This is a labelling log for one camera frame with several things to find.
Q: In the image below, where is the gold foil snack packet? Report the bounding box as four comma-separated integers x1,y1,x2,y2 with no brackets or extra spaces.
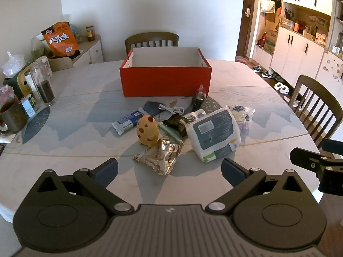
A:
132,136,183,176

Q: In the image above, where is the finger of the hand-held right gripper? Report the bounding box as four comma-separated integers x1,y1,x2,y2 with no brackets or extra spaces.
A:
290,147,329,170
322,139,343,155

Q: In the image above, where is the white slippers pair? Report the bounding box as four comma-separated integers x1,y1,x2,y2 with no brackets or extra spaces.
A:
274,82,290,94

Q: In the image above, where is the white sideboard cabinet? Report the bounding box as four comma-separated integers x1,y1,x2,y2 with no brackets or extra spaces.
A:
71,34,105,67

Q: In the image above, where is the blue snack bar packet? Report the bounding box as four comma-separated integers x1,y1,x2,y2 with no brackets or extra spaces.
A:
111,107,149,136

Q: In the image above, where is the glass jar with dark contents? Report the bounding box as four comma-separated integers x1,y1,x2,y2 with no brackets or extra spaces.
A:
29,64,57,106

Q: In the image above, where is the clear plastic bag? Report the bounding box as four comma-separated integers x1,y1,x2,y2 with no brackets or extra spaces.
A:
1,51,26,77

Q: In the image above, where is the light wooden chair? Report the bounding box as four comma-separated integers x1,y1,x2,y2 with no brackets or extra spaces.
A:
48,57,74,73

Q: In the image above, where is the puzzle cube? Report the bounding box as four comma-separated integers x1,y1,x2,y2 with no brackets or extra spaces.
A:
20,93,37,117

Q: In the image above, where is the orange snack bag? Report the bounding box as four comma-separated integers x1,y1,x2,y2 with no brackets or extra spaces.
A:
41,22,80,58

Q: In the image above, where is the red cardboard box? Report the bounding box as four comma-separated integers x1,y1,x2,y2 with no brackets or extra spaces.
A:
119,47,212,97

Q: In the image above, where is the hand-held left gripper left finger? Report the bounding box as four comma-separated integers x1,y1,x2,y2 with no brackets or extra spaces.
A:
36,158,135,216

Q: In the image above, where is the white tissue pack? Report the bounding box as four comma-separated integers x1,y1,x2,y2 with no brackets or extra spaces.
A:
186,108,241,163

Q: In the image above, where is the dark snack packet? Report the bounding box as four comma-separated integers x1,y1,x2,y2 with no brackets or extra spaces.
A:
162,114,188,135

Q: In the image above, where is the white tote bag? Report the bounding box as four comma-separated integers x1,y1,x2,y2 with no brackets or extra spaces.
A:
259,0,276,13

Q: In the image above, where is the white blueberry snack packet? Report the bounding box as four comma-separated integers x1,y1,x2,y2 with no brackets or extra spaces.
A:
226,105,256,131

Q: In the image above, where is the cardboard carton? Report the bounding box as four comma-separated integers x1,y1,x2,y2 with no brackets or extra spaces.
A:
264,30,279,53

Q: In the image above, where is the dark blue pouch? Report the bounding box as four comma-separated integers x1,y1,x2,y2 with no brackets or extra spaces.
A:
143,100,162,115

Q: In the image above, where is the green stick packet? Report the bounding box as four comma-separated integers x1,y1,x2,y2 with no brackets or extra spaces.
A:
158,122,183,145

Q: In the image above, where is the green tissue box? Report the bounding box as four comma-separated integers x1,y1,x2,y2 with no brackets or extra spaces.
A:
3,61,38,100

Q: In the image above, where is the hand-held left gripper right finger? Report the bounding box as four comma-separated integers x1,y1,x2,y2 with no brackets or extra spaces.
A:
205,158,306,216

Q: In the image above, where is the dark wooden door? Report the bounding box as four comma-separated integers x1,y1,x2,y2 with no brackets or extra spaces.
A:
235,0,255,60

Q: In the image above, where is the dark wooden chair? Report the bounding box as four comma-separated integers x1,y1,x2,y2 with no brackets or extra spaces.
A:
125,31,179,57
288,75,340,149

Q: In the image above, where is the brown mug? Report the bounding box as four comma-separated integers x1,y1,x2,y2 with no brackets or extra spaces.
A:
0,100,28,135

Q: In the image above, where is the yellow spotted toy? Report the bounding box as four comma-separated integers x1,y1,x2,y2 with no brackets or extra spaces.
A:
136,115,159,148

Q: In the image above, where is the white cable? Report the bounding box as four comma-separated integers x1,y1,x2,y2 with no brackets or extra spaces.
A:
158,103,185,116

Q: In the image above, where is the small dark knotted packet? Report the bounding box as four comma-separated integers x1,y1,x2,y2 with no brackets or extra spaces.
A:
191,85,207,110

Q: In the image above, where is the white wall cabinet unit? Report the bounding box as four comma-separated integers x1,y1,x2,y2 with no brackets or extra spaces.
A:
251,0,343,105

